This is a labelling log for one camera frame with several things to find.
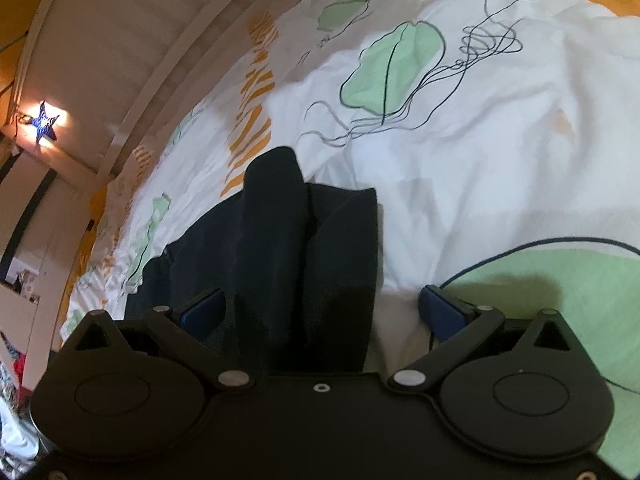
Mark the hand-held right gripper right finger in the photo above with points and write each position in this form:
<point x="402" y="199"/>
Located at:
<point x="440" y="310"/>

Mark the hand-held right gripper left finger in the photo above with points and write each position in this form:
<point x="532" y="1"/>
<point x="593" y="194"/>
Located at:
<point x="202" y="309"/>

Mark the dark navy hoodie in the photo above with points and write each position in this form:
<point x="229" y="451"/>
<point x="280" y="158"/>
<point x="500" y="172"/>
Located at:
<point x="300" y="260"/>

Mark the white jellyfish print duvet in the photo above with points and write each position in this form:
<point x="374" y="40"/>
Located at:
<point x="475" y="135"/>

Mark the white wardrobe with black trim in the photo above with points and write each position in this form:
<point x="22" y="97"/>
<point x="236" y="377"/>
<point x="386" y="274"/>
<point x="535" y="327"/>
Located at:
<point x="35" y="240"/>

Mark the blue star lamp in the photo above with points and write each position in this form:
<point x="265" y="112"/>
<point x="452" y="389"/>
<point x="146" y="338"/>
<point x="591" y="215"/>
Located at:
<point x="44" y="122"/>

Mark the white bed headboard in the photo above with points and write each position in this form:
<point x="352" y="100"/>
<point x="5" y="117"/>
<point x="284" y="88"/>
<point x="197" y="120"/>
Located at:
<point x="125" y="50"/>

